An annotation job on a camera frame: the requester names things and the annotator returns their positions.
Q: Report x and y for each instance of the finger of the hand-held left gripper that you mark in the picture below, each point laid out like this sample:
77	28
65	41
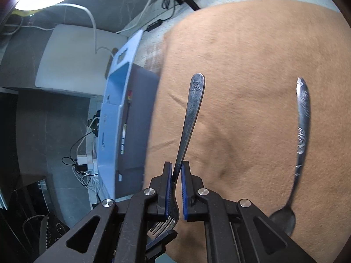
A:
157	245

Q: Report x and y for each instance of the blue plastic basket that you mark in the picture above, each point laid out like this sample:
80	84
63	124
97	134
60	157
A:
109	131

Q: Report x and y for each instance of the metal spoon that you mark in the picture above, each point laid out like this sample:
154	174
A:
303	120

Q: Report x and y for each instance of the white box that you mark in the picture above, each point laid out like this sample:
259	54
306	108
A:
71	60

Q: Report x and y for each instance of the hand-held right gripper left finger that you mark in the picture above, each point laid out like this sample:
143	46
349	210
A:
167	194

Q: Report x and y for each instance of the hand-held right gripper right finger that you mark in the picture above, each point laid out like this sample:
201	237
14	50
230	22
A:
185	197

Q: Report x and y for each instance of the black bag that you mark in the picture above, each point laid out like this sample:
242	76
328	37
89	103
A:
52	232

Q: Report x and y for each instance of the grey box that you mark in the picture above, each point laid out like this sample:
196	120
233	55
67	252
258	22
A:
139	109

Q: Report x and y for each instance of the white power strip with chargers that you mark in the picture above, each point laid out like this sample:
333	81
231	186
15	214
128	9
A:
86	164

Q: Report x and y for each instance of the brown blanket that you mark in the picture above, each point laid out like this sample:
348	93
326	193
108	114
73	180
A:
246	60

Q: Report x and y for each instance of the metal fork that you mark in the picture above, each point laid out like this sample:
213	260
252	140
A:
192	106

